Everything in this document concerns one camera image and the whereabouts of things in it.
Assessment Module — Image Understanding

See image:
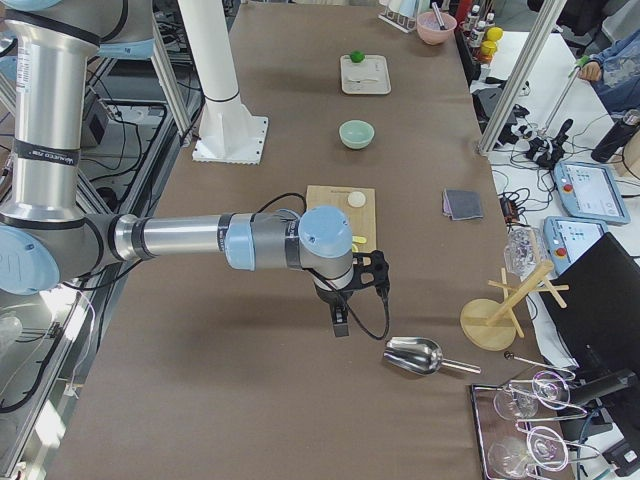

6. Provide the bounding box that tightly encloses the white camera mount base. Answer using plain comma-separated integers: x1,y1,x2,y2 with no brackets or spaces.
179,0,269,165

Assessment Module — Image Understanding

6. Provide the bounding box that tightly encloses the blue teach pendant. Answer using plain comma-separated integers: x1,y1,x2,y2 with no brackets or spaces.
543,216,608,274
553,160,631,225

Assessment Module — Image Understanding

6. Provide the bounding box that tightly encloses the folded grey cloth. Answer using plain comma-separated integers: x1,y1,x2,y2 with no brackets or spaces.
442,189,484,221

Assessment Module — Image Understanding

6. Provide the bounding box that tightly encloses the beige rabbit serving tray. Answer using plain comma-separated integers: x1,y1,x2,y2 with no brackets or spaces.
340,54,391,95

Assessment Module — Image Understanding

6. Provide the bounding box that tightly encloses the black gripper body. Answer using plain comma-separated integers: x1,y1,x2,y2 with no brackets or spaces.
313,250,389,306

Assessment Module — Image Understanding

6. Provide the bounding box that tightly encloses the white steamed bun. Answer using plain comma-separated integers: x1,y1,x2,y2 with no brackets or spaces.
347,191,367,208

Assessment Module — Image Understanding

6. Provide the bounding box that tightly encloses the wooden cup stand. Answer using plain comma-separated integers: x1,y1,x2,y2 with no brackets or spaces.
460,260,570,351

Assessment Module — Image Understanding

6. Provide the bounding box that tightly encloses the pink bowl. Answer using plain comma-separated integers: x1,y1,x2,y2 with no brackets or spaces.
416,11,458,45

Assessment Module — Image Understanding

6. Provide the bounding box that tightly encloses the steel scoop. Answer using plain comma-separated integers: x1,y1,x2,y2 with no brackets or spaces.
383,337,482,375

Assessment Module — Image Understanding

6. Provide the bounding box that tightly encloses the light green bowl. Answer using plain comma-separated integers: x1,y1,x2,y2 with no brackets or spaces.
338,119,375,150

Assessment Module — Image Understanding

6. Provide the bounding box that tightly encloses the bamboo cutting board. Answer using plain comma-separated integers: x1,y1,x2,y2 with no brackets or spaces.
306,185,377,253

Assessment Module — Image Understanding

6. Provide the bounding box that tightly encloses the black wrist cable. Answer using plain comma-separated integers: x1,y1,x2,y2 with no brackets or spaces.
254,192,392,341

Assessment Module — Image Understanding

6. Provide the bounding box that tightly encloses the steel muddler in bowl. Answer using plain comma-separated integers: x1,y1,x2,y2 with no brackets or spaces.
432,2,446,31

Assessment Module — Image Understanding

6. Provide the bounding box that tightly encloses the green lime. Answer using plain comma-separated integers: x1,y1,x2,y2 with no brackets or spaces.
349,50,365,64

